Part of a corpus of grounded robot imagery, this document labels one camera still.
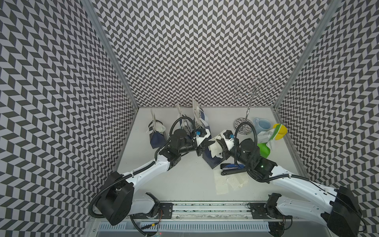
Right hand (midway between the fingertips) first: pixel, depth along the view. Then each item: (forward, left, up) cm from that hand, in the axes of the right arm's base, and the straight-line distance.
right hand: (218, 141), depth 75 cm
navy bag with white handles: (+11, +35, -6) cm, 37 cm away
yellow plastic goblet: (+11, -40, -7) cm, 42 cm away
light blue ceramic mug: (+21, -33, -14) cm, 42 cm away
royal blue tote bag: (+22, +9, -4) cm, 24 cm away
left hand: (-1, +3, +1) cm, 3 cm away
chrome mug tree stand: (+25, -21, +10) cm, 34 cm away
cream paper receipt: (-3, +1, -3) cm, 4 cm away
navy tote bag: (-5, +3, -14) cm, 15 cm away
